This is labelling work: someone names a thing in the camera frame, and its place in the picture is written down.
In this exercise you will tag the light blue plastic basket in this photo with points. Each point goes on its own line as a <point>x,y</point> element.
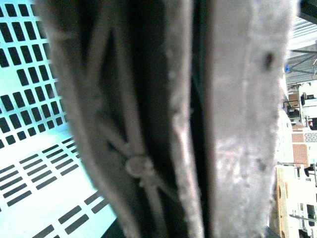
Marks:
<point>44,190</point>

